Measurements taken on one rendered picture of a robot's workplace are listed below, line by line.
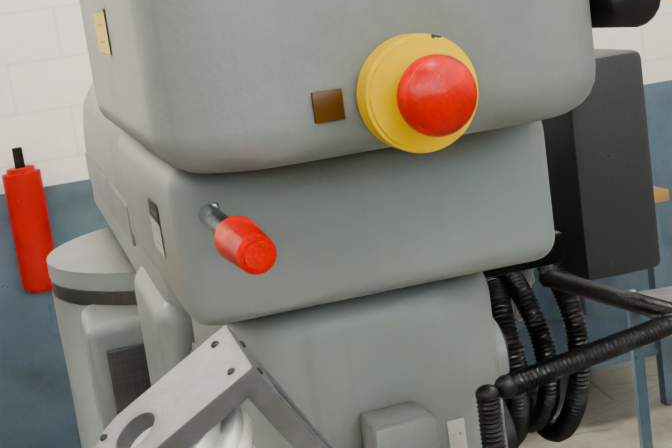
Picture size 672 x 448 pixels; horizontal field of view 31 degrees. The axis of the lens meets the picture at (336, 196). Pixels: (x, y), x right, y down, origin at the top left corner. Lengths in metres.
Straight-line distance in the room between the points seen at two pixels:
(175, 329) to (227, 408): 0.55
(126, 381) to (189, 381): 0.82
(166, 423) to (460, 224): 0.38
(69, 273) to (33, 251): 3.60
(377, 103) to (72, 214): 4.48
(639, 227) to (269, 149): 0.62
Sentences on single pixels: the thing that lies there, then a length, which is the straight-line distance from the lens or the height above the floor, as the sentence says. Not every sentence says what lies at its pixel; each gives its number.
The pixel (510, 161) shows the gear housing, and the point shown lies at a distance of 0.76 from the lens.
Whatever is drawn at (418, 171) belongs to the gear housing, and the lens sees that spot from 0.74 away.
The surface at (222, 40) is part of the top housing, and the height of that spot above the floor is 1.80.
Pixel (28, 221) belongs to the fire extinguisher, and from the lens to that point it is 4.92.
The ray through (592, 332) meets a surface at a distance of 5.37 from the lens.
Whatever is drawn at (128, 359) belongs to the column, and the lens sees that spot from 1.23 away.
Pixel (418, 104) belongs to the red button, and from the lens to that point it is 0.58.
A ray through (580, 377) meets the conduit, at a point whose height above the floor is 1.44.
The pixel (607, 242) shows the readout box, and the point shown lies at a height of 1.55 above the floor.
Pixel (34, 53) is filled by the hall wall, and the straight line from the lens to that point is 5.02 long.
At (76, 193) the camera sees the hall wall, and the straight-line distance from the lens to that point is 5.05.
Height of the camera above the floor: 1.82
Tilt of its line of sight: 10 degrees down
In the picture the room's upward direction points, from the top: 8 degrees counter-clockwise
